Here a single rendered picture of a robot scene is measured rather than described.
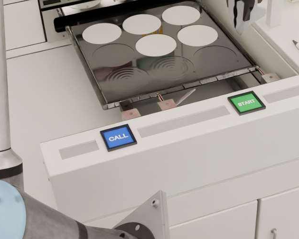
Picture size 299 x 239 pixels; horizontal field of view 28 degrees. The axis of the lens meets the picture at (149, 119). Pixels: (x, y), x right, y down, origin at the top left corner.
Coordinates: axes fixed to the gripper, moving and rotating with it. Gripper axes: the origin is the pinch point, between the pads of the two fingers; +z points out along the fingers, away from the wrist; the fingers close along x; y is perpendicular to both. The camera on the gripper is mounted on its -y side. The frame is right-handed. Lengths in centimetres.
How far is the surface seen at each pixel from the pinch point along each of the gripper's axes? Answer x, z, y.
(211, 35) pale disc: 21.7, 14.8, 5.8
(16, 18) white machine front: 48, 11, -36
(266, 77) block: -0.7, 14.1, 7.5
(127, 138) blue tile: -11.4, 8.0, -29.3
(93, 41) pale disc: 33.4, 14.4, -21.0
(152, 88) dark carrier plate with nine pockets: 8.3, 14.6, -16.1
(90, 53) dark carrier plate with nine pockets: 28.2, 14.4, -23.5
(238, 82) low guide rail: 7.4, 19.8, 5.4
